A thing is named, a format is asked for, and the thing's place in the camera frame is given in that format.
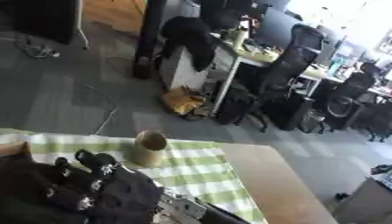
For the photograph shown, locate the black mesh office chair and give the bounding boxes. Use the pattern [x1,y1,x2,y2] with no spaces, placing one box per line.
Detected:
[252,23,330,133]

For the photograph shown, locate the dark computer monitor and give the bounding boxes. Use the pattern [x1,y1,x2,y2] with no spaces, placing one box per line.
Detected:
[252,6,304,50]

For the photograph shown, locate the grey waste bin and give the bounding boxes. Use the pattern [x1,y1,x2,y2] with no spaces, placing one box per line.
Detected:
[297,108,326,134]

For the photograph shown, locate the black pillar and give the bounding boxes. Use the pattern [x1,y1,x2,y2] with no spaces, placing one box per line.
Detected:
[131,0,169,80]

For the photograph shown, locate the white stand leg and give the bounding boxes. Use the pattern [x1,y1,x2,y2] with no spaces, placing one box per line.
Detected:
[73,0,92,51]

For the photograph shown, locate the tan cardboard box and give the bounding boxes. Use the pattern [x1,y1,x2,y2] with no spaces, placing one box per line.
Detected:
[0,141,34,165]

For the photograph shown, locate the black cabinet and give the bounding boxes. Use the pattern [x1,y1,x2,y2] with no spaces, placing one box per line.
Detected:
[0,0,80,46]

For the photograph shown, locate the white cabinet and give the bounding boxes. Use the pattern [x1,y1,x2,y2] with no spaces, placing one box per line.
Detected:
[156,46,212,92]

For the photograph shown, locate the grey cabinet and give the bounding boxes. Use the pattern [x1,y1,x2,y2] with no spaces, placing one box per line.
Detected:
[329,171,392,224]

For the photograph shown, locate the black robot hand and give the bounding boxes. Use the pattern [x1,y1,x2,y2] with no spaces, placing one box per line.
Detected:
[29,149,165,224]

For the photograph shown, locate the yellow bag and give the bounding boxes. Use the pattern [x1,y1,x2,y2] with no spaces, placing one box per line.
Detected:
[160,85,207,116]

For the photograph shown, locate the black jacket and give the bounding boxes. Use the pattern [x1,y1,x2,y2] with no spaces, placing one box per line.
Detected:
[159,16,221,73]

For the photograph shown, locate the tan cardboard cylinder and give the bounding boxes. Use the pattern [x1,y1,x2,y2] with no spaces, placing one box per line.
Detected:
[129,129,171,169]

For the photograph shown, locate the white floor cable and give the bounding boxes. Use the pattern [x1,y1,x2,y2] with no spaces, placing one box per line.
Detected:
[74,81,123,136]

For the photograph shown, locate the wooden panel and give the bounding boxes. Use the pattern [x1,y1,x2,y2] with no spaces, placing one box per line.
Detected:
[82,0,149,35]

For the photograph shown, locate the pale bottle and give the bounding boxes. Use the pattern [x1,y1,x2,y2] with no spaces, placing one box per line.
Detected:
[231,27,250,51]

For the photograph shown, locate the white office desk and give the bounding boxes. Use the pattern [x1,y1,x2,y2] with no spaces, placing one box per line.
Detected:
[206,31,328,116]

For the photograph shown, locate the black bag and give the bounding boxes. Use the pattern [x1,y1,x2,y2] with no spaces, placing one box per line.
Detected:
[213,84,257,126]

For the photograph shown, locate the grey cable bundle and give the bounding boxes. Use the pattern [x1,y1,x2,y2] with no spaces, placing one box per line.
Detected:
[13,37,63,60]

